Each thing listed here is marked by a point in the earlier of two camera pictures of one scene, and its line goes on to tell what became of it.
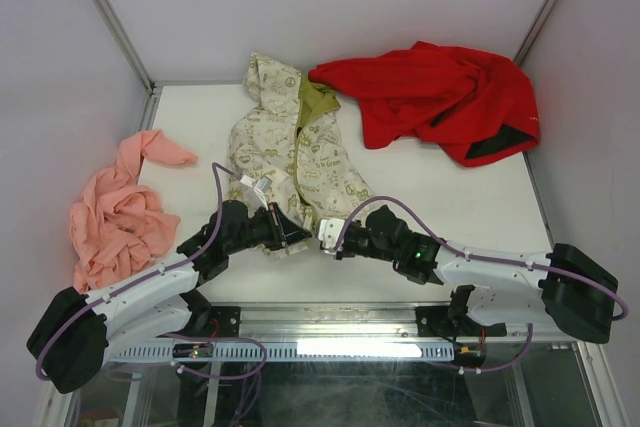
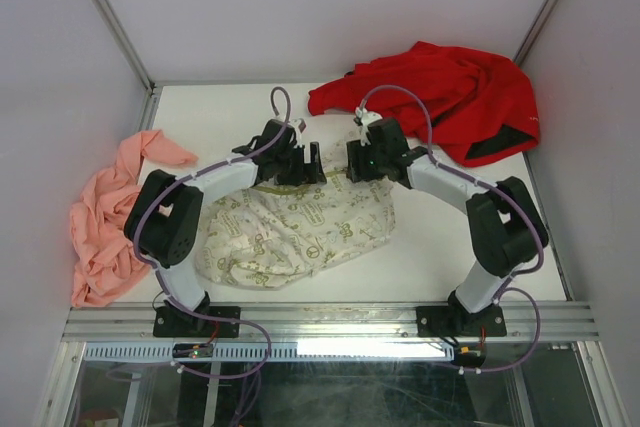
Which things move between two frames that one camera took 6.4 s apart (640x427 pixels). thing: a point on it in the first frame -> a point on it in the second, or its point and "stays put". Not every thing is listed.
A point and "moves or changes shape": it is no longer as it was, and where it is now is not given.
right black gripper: x=342 y=253 -> x=355 y=169
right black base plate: x=436 y=321 stays put
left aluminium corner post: x=151 y=87 stays put
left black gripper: x=283 y=231 -> x=310 y=173
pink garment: x=118 y=225 stays put
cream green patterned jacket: x=287 y=135 moves or changes shape
